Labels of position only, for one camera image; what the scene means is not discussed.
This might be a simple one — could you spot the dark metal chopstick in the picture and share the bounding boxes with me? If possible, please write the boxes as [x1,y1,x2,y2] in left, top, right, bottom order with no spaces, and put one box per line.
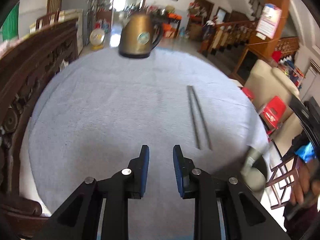
[191,86,213,150]
[187,86,201,150]

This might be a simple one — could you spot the dark grey utensil holder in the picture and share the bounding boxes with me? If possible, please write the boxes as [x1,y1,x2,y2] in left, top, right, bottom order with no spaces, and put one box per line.
[240,145,269,192]

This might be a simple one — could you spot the person's right hand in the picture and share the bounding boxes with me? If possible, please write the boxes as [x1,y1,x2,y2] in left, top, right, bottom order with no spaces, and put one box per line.
[290,159,319,207]

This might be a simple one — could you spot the red plastic child chair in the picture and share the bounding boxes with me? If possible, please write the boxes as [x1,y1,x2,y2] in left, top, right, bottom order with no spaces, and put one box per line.
[259,96,286,136]

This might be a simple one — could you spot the cream leather armchair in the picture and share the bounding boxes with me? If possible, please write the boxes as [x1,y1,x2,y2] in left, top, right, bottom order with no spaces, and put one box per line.
[243,59,311,156]

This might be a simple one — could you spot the red yellow plastic stool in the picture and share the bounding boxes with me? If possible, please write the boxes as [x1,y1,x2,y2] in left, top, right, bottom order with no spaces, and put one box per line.
[241,87,255,102]

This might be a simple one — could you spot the light blue table cloth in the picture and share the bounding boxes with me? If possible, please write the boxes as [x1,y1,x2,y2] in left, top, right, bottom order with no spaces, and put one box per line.
[28,48,267,239]

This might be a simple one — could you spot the wooden stair railing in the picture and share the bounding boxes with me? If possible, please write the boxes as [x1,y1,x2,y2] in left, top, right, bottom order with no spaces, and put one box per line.
[198,21,257,57]

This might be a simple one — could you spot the bronze electric kettle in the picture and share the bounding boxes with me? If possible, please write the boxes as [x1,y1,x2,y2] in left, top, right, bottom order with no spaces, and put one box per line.
[118,12,164,59]

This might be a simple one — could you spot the dark wooden side table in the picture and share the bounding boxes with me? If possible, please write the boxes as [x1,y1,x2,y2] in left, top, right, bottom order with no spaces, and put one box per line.
[159,13,182,38]

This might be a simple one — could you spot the dark carved wooden sideboard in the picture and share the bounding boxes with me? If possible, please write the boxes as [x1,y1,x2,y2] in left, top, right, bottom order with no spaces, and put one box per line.
[1,24,78,239]

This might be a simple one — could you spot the dark wooden chair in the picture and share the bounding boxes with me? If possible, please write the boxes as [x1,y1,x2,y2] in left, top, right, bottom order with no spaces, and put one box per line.
[35,10,60,30]

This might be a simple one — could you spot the green thermos jug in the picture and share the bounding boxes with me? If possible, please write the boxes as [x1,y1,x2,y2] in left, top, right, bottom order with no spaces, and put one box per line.
[1,2,20,41]

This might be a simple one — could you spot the wall calendar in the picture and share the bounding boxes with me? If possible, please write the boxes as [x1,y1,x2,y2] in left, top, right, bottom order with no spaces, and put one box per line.
[256,3,282,40]

